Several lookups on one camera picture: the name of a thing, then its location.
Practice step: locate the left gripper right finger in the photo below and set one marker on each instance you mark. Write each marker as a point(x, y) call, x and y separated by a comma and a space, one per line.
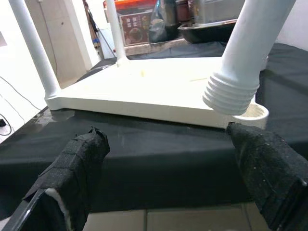
point(269, 163)

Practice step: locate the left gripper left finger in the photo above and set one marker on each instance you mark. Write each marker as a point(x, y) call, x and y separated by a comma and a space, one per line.
point(72, 168)

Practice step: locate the white plastic children table top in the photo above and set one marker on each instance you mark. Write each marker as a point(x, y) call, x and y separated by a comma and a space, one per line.
point(144, 91)

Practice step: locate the white plastic table leg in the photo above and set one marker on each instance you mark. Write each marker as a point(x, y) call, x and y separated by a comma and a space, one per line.
point(116, 29)
point(252, 48)
point(36, 48)

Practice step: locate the black power adapter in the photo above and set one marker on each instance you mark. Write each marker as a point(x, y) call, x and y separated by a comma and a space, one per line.
point(2, 122)

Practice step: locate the black tablecloth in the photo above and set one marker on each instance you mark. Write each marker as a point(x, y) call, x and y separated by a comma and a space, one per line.
point(156, 163)

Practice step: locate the black wok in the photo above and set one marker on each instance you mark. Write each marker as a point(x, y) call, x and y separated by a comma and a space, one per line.
point(207, 32)

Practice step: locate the orange lid storage box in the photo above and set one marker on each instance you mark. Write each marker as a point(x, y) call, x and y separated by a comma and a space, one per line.
point(134, 26)

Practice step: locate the clear plastic storage box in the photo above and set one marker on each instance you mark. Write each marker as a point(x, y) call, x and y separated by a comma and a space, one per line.
point(221, 9)

